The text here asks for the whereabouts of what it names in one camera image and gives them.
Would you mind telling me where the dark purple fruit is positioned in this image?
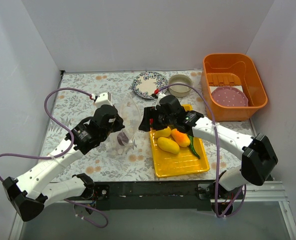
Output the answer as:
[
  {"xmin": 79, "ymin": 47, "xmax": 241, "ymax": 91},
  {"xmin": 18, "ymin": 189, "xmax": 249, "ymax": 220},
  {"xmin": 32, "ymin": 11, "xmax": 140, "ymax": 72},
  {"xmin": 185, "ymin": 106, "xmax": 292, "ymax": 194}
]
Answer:
[{"xmin": 117, "ymin": 132, "xmax": 129, "ymax": 146}]

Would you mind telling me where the clear zip top bag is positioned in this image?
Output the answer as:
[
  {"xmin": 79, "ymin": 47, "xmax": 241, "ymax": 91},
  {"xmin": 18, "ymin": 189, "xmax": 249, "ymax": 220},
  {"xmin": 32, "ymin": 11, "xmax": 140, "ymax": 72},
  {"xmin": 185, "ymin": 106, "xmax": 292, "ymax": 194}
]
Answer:
[{"xmin": 105, "ymin": 94, "xmax": 141, "ymax": 157}]

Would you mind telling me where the yellow pear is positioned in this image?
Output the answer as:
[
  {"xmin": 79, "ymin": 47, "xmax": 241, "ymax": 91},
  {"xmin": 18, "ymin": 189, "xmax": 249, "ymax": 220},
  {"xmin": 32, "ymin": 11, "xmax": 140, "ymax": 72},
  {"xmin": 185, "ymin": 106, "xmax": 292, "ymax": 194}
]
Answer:
[{"xmin": 154, "ymin": 127, "xmax": 171, "ymax": 139}]

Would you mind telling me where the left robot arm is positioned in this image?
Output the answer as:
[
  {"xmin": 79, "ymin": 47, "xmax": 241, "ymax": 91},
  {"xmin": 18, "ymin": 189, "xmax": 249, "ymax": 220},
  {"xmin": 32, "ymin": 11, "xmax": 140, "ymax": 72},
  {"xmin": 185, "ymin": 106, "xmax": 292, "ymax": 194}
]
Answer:
[{"xmin": 2, "ymin": 103, "xmax": 124, "ymax": 222}]

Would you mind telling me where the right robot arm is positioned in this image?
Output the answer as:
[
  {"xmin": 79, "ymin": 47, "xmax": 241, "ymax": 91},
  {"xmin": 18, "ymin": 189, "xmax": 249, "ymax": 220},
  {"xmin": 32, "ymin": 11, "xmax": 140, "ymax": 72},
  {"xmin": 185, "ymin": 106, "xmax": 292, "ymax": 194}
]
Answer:
[{"xmin": 139, "ymin": 94, "xmax": 278, "ymax": 199}]

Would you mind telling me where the beige ceramic bowl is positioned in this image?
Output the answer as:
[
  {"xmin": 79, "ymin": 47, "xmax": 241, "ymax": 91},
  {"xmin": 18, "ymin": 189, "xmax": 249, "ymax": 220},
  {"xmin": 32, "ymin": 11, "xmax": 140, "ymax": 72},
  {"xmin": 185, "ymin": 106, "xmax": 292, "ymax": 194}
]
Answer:
[{"xmin": 168, "ymin": 74, "xmax": 193, "ymax": 98}]

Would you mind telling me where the orange mango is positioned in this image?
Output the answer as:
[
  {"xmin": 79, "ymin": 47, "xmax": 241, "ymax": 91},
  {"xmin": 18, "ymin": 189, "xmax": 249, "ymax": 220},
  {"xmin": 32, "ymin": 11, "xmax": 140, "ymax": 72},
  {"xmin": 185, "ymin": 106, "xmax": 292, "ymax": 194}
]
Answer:
[{"xmin": 171, "ymin": 128, "xmax": 191, "ymax": 148}]

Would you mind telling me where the blue floral plate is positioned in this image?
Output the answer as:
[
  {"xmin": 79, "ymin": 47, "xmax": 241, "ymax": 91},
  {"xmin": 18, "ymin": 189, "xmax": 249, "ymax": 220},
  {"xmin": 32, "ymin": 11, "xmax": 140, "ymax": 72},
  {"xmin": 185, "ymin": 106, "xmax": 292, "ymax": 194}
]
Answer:
[{"xmin": 132, "ymin": 71, "xmax": 168, "ymax": 100}]

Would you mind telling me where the green chili pepper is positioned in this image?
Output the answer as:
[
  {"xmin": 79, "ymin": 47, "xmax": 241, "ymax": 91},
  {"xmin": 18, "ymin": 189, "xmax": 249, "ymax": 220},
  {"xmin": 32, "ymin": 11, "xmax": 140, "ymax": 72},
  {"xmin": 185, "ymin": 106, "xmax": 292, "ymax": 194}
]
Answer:
[{"xmin": 188, "ymin": 135, "xmax": 200, "ymax": 159}]

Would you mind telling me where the floral tablecloth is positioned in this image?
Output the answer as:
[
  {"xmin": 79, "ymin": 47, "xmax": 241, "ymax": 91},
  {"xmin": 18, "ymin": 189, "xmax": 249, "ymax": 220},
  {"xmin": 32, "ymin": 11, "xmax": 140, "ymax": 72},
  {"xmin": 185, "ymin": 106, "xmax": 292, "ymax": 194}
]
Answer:
[{"xmin": 53, "ymin": 72, "xmax": 240, "ymax": 182}]

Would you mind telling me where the yellow plastic tray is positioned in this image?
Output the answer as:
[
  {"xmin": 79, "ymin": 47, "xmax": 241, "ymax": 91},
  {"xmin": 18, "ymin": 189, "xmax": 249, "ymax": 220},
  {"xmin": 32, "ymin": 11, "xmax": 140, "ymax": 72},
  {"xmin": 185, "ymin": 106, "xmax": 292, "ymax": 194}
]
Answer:
[{"xmin": 149, "ymin": 104, "xmax": 210, "ymax": 179}]

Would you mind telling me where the pink dotted plate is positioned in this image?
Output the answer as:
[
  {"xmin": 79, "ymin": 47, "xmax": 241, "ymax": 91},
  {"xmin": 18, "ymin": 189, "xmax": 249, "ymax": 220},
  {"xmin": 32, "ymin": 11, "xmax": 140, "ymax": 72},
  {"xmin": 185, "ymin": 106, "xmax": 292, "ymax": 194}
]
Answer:
[{"xmin": 211, "ymin": 86, "xmax": 248, "ymax": 107}]

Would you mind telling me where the orange plastic basin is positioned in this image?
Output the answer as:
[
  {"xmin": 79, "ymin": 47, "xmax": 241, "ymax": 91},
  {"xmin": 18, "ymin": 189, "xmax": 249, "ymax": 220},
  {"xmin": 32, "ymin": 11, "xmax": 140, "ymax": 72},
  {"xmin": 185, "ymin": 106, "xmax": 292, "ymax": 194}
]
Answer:
[{"xmin": 201, "ymin": 53, "xmax": 268, "ymax": 122}]

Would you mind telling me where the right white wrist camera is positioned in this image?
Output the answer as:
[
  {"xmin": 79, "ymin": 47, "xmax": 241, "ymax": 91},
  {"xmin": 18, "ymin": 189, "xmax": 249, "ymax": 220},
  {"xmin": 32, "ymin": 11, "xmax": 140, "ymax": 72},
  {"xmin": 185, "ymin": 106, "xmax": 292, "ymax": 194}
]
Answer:
[{"xmin": 152, "ymin": 89, "xmax": 166, "ymax": 106}]

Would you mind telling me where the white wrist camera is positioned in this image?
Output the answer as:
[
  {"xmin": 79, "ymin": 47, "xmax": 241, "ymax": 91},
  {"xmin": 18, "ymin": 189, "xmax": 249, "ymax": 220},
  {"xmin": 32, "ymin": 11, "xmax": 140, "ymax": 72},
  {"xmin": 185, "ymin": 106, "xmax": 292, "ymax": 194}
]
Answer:
[
  {"xmin": 92, "ymin": 91, "xmax": 113, "ymax": 108},
  {"xmin": 152, "ymin": 89, "xmax": 166, "ymax": 106}
]

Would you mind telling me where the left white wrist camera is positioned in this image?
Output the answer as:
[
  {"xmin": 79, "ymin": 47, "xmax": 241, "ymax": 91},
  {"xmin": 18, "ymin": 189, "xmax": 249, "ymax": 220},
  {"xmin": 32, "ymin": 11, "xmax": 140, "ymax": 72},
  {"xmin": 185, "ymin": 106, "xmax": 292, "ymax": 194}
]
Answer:
[{"xmin": 92, "ymin": 91, "xmax": 113, "ymax": 108}]

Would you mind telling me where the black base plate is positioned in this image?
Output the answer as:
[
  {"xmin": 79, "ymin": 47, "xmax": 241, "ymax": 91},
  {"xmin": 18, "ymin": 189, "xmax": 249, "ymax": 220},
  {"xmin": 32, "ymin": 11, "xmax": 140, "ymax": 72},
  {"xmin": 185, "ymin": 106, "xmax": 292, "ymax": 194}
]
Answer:
[{"xmin": 64, "ymin": 180, "xmax": 245, "ymax": 212}]

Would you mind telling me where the aluminium rail frame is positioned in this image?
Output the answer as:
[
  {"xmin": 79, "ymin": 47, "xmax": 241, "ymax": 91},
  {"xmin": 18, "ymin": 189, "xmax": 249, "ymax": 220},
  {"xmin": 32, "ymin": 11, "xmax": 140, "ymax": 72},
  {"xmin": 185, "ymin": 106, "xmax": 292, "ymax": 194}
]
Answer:
[{"xmin": 10, "ymin": 181, "xmax": 296, "ymax": 240}]

